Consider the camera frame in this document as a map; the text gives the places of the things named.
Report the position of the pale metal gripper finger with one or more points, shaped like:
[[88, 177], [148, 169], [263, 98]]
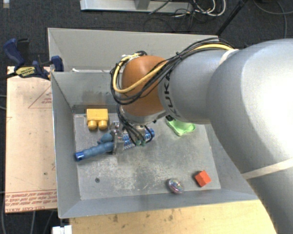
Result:
[[118, 147], [115, 128]]

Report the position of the shiny iridescent ball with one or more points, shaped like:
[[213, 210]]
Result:
[[175, 186]]

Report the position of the black cylinder on white bracket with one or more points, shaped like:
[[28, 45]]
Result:
[[169, 118]]

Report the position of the brown cardboard board, red print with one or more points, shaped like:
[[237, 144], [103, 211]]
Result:
[[29, 135]]

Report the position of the grey metal bin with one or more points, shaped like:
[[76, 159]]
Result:
[[141, 174]]

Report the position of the red cube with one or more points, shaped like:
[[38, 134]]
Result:
[[203, 178]]

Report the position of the light green sponge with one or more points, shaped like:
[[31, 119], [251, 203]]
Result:
[[182, 128]]

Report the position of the yellow toy block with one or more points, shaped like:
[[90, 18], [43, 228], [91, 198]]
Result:
[[96, 115]]

